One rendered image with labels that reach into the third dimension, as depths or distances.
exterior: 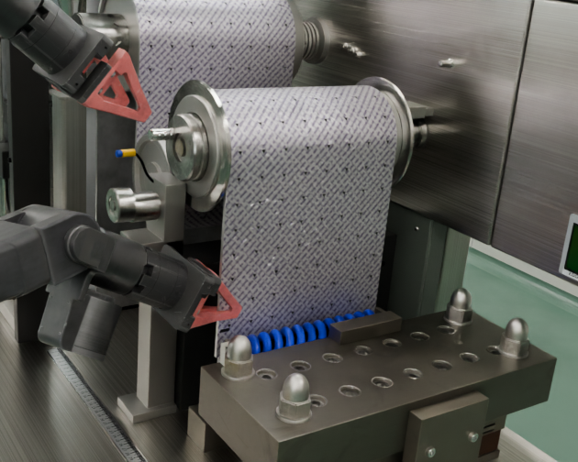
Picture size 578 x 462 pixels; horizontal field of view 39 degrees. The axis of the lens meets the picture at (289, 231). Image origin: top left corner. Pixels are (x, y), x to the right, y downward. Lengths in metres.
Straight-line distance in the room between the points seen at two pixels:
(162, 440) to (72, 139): 0.76
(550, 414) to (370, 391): 2.20
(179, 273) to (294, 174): 0.18
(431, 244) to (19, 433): 0.58
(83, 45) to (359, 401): 0.46
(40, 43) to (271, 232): 0.32
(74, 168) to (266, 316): 0.75
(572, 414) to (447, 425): 2.20
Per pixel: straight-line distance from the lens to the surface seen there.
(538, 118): 0.98
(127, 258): 0.84
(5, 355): 1.22
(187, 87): 0.94
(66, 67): 0.85
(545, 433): 2.96
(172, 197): 0.95
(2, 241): 0.75
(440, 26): 1.09
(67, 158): 1.63
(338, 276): 1.02
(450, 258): 1.35
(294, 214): 0.95
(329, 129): 0.95
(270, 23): 1.17
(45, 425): 1.06
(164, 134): 0.92
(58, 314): 0.83
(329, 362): 0.94
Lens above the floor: 1.48
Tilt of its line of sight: 19 degrees down
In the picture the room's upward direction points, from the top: 5 degrees clockwise
